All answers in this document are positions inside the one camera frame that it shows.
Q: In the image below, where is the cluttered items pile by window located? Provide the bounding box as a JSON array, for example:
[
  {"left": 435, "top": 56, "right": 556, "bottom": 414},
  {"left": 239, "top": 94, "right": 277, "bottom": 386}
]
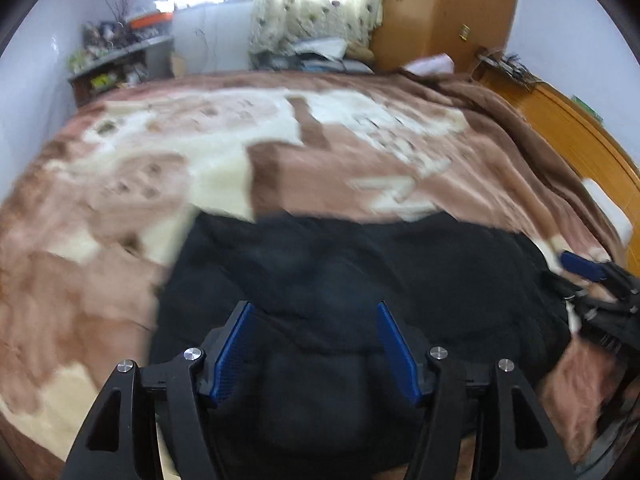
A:
[{"left": 250, "top": 37, "right": 375, "bottom": 75}]

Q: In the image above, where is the dark wooden shelf unit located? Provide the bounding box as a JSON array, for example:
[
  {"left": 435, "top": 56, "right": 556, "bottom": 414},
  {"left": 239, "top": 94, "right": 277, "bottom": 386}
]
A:
[{"left": 68, "top": 36, "right": 174, "bottom": 108}]

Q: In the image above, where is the white pillow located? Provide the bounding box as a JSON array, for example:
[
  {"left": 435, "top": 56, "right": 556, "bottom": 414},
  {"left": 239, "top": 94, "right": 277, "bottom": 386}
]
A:
[{"left": 402, "top": 53, "right": 456, "bottom": 77}]

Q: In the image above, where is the orange wooden wardrobe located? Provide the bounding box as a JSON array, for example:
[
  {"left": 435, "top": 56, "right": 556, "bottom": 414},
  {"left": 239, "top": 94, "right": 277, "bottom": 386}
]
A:
[{"left": 370, "top": 0, "right": 518, "bottom": 72}]

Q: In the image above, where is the cardboard box on floor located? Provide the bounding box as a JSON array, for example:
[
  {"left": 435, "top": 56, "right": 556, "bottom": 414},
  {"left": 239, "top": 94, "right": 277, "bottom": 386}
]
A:
[{"left": 170, "top": 52, "right": 188, "bottom": 78}]

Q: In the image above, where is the brown cream bear blanket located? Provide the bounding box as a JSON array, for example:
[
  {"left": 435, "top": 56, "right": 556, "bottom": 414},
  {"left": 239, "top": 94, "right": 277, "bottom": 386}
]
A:
[{"left": 1, "top": 72, "right": 634, "bottom": 479}]

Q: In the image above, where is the black puffer jacket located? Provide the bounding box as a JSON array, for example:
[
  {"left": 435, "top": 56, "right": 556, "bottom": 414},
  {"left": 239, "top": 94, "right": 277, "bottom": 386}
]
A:
[{"left": 149, "top": 212, "right": 570, "bottom": 479}]

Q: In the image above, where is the heart-patterned cream curtain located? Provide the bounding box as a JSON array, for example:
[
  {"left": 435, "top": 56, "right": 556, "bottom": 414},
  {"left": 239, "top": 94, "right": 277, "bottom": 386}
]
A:
[{"left": 250, "top": 0, "right": 383, "bottom": 54}]

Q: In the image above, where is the orange wooden headboard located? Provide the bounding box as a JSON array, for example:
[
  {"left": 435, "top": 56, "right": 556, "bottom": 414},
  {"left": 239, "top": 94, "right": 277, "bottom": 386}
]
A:
[{"left": 472, "top": 61, "right": 640, "bottom": 273}]

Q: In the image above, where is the orange box on shelf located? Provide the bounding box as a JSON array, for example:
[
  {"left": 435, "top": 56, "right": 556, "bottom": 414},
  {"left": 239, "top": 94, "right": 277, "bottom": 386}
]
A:
[{"left": 128, "top": 11, "right": 174, "bottom": 30}]

